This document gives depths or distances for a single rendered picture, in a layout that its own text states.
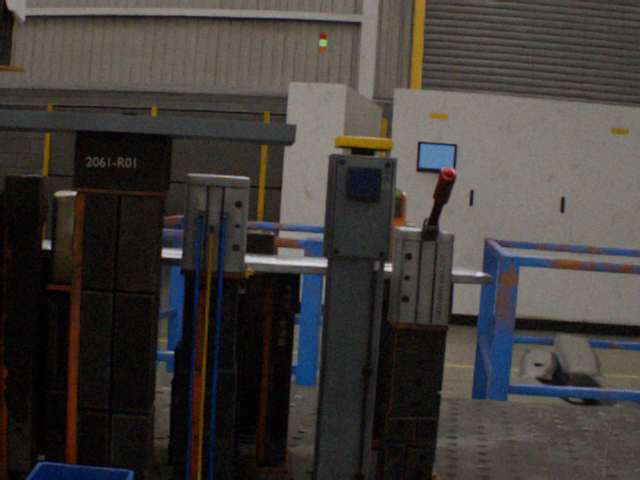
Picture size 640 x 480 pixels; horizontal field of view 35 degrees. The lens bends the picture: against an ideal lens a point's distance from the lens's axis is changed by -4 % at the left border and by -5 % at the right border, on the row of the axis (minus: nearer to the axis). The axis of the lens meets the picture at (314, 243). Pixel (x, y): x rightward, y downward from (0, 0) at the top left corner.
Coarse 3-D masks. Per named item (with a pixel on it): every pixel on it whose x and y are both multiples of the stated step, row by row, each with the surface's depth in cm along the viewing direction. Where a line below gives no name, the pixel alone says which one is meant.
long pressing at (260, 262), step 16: (48, 240) 156; (48, 256) 139; (176, 256) 140; (256, 256) 152; (272, 256) 154; (288, 256) 156; (288, 272) 141; (304, 272) 141; (320, 272) 141; (384, 272) 142; (464, 272) 143; (480, 272) 145
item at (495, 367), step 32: (512, 256) 307; (512, 288) 307; (480, 320) 422; (512, 320) 307; (480, 352) 416; (544, 352) 385; (576, 352) 363; (480, 384) 405; (512, 384) 309; (544, 384) 376; (576, 384) 341
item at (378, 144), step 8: (344, 136) 114; (336, 144) 116; (344, 144) 114; (352, 144) 114; (360, 144) 114; (368, 144) 114; (376, 144) 114; (384, 144) 114; (392, 144) 114; (352, 152) 116; (360, 152) 115; (368, 152) 116
